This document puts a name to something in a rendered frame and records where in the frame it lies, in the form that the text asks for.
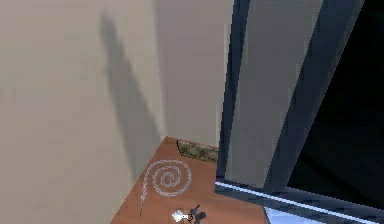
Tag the green brown patterned cloth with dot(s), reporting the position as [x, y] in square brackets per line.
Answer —
[196, 151]

